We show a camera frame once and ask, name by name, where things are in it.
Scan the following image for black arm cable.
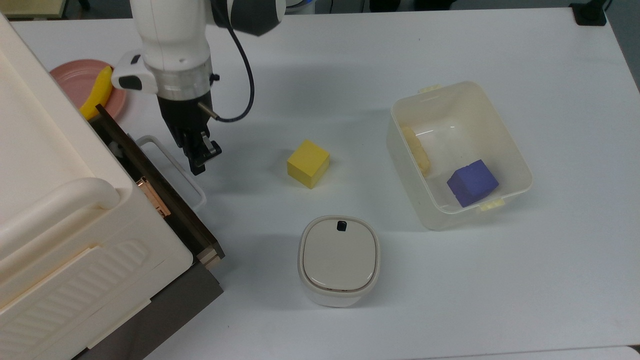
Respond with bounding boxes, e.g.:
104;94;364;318
197;27;255;123

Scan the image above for pale yellow foam piece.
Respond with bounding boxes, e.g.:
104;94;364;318
400;125;432;176

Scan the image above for white plastic bin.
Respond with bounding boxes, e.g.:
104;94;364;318
386;81;533;231

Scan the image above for pink plate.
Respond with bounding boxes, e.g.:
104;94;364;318
50;59;128;120

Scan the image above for wooden drawer with white handle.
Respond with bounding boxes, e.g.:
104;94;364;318
89;104;226;271

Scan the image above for yellow cube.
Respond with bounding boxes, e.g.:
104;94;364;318
287;139;331;190

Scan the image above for purple cube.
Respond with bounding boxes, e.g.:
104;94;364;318
446;159;500;208

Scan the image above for cream lidded trash can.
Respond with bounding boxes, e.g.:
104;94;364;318
298;215;381;308

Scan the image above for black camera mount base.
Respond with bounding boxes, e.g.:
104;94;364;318
570;0;612;27

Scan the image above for orange storage box latch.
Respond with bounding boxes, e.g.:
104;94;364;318
136;176;172;219

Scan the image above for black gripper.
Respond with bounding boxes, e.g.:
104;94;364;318
157;92;223;176

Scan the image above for yellow banana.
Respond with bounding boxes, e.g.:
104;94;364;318
79;66;114;121

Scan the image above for cream plastic storage box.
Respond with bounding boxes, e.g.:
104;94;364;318
0;15;194;360

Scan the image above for light wooden furniture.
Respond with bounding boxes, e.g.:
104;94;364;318
10;0;68;20

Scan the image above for dark wood cabinet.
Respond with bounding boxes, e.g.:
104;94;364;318
75;260;224;360

